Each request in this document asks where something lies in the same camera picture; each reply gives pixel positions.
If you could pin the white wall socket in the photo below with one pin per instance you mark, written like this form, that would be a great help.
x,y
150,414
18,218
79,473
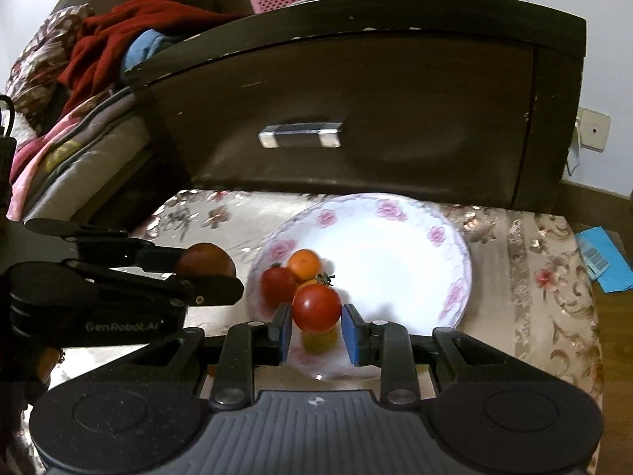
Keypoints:
x,y
596,128

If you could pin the red cloth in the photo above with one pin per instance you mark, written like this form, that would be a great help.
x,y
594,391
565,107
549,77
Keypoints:
x,y
109,44

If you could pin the white floral-rimmed plate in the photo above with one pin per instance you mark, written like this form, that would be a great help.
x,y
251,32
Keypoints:
x,y
395,282

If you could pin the floral beige tablecloth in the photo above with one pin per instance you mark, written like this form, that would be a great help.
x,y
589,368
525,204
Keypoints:
x,y
544,307

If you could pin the blue packet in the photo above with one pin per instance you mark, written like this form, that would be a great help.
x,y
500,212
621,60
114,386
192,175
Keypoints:
x,y
611,267

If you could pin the dark wooden nightstand drawer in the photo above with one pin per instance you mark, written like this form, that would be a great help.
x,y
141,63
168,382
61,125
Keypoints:
x,y
559,109

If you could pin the patterned quilt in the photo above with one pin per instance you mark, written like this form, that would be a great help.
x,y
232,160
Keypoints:
x,y
44,49

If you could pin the large dark red tomato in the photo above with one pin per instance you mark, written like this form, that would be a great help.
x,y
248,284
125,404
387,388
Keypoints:
x,y
207,260

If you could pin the small orange mandarin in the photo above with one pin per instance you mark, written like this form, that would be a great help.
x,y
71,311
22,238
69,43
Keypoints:
x,y
304,264
307,283

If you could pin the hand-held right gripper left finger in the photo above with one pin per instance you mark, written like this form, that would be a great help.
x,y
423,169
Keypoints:
x,y
285,331

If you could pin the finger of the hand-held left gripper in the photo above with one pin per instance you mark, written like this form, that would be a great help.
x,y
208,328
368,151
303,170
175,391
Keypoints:
x,y
148,255
212,292

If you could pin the grey mattress pad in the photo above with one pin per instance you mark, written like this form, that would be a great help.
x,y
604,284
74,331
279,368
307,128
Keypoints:
x,y
99,158

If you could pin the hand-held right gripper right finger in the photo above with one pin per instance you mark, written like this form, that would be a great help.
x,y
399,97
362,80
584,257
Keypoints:
x,y
352,336

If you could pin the small red tomato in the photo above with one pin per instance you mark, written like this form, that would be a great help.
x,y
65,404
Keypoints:
x,y
316,309
277,284

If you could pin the blue cloth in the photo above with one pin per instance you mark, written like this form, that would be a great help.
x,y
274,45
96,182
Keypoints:
x,y
143,47

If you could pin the dark wooden drawer front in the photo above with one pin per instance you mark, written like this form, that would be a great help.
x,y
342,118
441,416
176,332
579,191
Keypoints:
x,y
395,109

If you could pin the pink blanket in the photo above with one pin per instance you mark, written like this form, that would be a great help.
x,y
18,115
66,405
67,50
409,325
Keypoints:
x,y
29,158

